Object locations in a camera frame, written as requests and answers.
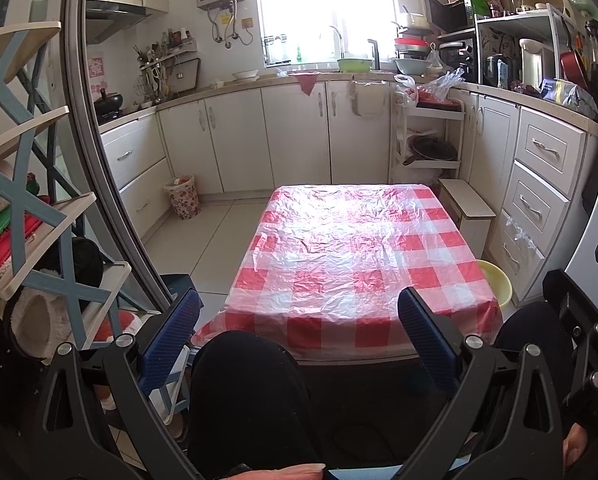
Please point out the black pan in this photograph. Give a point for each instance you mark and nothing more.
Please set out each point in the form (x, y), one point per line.
(431, 150)

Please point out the white door cabinet row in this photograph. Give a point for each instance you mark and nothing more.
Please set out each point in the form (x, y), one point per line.
(259, 135)

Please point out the red paper wall decoration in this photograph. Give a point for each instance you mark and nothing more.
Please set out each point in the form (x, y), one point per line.
(97, 74)

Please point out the white two-drawer cabinet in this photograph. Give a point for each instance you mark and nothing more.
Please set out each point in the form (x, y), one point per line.
(134, 170)

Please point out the range hood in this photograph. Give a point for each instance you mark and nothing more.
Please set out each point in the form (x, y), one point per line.
(111, 17)

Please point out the white trolley rack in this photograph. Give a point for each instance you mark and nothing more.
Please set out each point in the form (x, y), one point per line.
(399, 135)

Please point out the white pot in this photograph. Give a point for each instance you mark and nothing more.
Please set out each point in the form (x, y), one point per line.
(414, 20)

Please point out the grey sliding door frame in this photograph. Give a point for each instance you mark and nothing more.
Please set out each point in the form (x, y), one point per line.
(75, 60)

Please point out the green basin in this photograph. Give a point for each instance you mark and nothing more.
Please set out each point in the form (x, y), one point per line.
(355, 65)

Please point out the knotted clear plastic bag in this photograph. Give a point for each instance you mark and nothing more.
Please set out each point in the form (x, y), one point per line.
(435, 62)

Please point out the red white plastic bag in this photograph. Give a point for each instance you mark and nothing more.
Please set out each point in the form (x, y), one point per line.
(405, 89)

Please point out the person's left hand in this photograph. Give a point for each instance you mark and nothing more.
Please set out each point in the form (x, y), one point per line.
(279, 473)

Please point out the chrome faucet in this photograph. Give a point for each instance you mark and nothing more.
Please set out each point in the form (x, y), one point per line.
(339, 40)

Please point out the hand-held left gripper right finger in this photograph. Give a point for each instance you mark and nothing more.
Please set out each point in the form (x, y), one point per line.
(426, 335)

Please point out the red pot stack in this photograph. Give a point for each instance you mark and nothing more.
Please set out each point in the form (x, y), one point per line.
(411, 47)

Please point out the brown slipper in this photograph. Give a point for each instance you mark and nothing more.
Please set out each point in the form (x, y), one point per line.
(180, 425)

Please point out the white counter shelf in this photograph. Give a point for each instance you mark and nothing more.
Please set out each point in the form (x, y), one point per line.
(516, 24)

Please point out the microwave oven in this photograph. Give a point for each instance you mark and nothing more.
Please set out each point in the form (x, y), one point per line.
(446, 15)

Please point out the person's right hand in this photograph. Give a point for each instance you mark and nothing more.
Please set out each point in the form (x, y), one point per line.
(575, 445)

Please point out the white bowl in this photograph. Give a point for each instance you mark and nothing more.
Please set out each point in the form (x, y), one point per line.
(245, 74)

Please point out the floral wastebasket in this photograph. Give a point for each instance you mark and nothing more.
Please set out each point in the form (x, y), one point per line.
(183, 199)

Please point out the white water boiler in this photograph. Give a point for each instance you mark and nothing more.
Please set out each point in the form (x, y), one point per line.
(536, 62)

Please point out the black wok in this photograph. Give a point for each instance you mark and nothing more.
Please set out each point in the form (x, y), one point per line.
(109, 101)

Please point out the white step stool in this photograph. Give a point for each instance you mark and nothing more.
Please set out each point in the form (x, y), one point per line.
(466, 202)

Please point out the black kettle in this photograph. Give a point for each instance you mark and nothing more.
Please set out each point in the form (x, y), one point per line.
(498, 71)

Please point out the red checked plastic tablecloth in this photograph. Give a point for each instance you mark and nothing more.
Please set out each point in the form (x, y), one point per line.
(339, 260)

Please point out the utensil wall rack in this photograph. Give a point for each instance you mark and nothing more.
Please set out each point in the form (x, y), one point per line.
(169, 62)

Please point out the black faucet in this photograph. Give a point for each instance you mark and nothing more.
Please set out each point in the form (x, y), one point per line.
(374, 55)

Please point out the red hanging cloth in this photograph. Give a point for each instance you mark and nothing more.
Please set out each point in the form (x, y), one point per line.
(308, 82)

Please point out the person's right leg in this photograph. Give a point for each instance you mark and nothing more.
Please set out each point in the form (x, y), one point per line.
(529, 330)

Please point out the yellow plastic bin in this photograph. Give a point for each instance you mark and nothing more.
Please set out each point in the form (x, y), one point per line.
(496, 282)

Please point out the red white slipper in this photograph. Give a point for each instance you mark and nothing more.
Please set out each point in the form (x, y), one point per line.
(116, 327)

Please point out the bright window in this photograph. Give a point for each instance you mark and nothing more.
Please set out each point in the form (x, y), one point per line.
(324, 7)

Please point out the black fleece-lined slipper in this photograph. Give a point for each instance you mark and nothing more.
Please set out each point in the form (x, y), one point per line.
(34, 315)

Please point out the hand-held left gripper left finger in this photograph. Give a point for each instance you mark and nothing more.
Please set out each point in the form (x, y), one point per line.
(171, 332)

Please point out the light blue basin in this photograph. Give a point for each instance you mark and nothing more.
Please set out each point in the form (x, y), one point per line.
(411, 66)

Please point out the crumpled clear plastic bag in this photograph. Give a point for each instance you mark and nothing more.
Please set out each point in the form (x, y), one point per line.
(441, 87)

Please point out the blue white shoe rack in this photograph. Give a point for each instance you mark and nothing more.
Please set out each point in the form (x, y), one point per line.
(24, 47)

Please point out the dark blue box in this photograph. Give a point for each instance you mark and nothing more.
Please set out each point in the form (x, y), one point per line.
(179, 286)

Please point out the blue foil bag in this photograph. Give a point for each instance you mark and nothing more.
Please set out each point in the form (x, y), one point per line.
(569, 99)

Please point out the red frying pan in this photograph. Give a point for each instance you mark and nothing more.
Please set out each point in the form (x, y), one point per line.
(573, 70)

